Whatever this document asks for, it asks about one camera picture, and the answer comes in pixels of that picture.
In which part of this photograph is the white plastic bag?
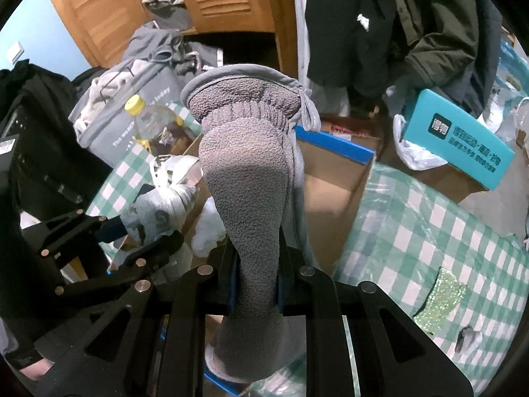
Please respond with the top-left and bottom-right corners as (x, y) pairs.
(392, 113), (449, 171)

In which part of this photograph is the green sponge cloth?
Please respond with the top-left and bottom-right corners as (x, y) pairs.
(413, 267), (468, 335)

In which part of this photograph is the wooden wardrobe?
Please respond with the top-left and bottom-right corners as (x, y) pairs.
(41, 0), (298, 79)

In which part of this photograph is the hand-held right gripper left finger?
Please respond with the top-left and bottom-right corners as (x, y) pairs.
(35, 242), (242, 397)

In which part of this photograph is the black jacket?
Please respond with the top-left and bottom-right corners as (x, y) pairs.
(304, 0), (414, 98)

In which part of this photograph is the olive green jacket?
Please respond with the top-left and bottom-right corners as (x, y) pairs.
(388, 0), (480, 112)

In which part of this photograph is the white hanging shirt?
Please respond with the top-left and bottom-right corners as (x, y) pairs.
(289, 0), (352, 118)

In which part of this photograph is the grey tote bag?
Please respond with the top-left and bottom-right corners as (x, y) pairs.
(68, 60), (195, 166)

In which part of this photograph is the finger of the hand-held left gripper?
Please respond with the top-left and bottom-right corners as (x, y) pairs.
(20, 210), (139, 266)
(54, 229), (184, 298)

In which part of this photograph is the black bag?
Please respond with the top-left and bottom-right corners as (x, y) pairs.
(0, 60), (112, 232)

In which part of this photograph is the grey hoodie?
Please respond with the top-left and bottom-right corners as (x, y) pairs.
(124, 25), (224, 77)

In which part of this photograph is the clear plastic bag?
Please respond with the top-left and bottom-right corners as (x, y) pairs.
(483, 29), (529, 154)

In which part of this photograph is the person's left forearm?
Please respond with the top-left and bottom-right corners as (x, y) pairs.
(0, 306), (56, 387)

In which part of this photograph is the green checked tablecloth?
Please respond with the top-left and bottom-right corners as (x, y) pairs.
(89, 103), (529, 397)

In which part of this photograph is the white patterned sock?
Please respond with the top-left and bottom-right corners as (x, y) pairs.
(120, 182), (197, 246)
(151, 155), (205, 193)

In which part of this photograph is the yellow cap oil bottle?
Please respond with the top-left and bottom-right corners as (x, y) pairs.
(124, 94), (199, 155)

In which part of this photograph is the teal cardboard box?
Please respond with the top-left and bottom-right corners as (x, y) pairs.
(403, 89), (516, 192)

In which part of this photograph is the dark grey jacket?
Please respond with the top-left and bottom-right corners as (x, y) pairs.
(467, 0), (503, 116)

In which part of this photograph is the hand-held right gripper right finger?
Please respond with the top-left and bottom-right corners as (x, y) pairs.
(275, 227), (474, 397)

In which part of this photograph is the grey fleece sock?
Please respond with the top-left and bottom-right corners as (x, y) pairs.
(181, 63), (321, 383)

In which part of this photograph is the blue cardboard box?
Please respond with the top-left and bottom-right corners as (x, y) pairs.
(105, 128), (377, 393)

